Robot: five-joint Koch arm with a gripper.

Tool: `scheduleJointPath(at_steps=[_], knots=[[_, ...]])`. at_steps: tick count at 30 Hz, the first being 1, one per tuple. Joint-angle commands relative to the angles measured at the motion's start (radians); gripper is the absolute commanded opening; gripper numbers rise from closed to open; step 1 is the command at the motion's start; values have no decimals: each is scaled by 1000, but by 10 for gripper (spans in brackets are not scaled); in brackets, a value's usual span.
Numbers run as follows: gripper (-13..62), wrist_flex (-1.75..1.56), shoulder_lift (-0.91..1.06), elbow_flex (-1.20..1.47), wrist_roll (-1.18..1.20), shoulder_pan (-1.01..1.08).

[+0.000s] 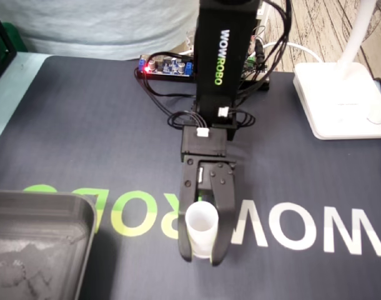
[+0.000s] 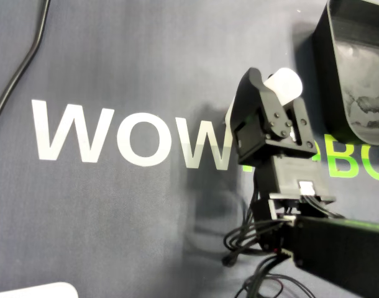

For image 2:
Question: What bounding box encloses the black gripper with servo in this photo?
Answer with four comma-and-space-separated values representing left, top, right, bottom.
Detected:
231, 67, 318, 166

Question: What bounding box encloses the white plastic tube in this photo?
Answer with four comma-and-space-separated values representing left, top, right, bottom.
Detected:
262, 67, 303, 106

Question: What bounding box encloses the white plastic cup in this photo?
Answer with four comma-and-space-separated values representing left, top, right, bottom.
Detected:
223, 104, 237, 129

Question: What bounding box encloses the black plastic tray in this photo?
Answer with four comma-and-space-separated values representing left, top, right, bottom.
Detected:
312, 0, 379, 146

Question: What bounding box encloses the dark mat with WOWROBO print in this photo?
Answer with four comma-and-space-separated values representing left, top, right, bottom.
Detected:
0, 0, 379, 298

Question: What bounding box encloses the white desk lamp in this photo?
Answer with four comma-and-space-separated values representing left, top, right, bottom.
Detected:
0, 281, 79, 298

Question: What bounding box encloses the black robot wire bundle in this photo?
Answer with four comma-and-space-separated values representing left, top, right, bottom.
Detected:
222, 186, 316, 298

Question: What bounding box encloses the thick black cable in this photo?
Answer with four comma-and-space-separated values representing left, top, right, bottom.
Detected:
0, 0, 52, 134

